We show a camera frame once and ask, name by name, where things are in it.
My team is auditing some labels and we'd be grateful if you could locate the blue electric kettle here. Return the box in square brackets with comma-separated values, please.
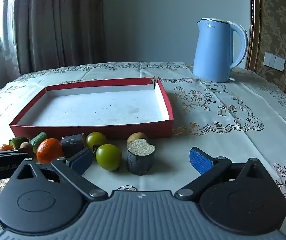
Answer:
[192, 18, 248, 83]

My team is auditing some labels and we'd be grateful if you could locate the dark sugarcane piece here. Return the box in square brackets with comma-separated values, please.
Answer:
[61, 134, 86, 158]
[126, 138, 156, 176]

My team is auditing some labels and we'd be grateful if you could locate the green cucumber piece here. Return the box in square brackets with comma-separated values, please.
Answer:
[30, 131, 48, 153]
[9, 136, 29, 149]

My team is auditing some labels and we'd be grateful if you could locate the white wall switch panel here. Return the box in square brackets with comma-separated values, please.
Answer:
[264, 52, 285, 70]

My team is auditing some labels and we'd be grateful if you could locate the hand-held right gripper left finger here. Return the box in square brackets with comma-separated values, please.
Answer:
[15, 147, 109, 202]

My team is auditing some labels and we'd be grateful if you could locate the red cardboard box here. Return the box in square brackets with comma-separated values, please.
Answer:
[9, 77, 175, 140]

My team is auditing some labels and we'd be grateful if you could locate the green tomato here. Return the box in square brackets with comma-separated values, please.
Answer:
[95, 144, 122, 172]
[85, 132, 108, 149]

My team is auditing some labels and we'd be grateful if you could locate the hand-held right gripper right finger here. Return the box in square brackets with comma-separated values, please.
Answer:
[175, 147, 268, 202]

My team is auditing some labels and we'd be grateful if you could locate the gold framed wall panel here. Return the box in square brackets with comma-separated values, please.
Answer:
[248, 0, 286, 98]

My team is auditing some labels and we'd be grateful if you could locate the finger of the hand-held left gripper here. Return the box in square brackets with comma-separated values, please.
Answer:
[0, 151, 28, 159]

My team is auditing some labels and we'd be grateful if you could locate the brown curtain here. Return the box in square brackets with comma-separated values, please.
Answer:
[3, 0, 106, 75]

